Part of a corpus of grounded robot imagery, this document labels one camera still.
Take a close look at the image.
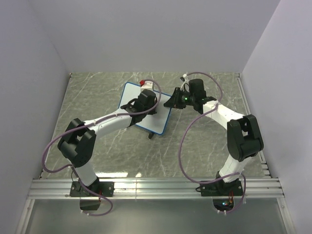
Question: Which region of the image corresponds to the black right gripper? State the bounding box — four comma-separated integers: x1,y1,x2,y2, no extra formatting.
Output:
165,88,195,110

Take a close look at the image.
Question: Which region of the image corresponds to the blue framed whiteboard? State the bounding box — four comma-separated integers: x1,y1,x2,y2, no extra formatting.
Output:
119,82,171,135

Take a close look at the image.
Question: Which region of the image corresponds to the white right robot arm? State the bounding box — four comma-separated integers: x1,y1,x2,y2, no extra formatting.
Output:
164,78,264,195

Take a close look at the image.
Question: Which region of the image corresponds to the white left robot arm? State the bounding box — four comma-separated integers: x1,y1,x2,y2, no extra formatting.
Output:
58,89,157,196

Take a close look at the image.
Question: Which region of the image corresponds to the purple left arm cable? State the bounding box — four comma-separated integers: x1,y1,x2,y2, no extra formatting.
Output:
41,78,163,217

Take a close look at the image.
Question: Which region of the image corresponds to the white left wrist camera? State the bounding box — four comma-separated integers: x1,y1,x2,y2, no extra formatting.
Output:
139,80,154,90

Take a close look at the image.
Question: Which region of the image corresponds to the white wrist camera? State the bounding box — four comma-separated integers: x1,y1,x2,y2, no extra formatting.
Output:
180,73,189,90
139,80,154,90

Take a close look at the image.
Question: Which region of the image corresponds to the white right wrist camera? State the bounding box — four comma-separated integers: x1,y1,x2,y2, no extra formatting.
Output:
180,73,189,90

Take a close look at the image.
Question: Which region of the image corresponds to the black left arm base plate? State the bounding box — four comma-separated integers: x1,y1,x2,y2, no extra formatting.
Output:
69,181,115,197

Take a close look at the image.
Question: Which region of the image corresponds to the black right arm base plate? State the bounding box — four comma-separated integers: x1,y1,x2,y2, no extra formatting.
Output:
195,179,243,197

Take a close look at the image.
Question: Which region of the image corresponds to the aluminium mounting rail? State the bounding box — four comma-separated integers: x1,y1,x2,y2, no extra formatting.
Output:
27,178,284,200

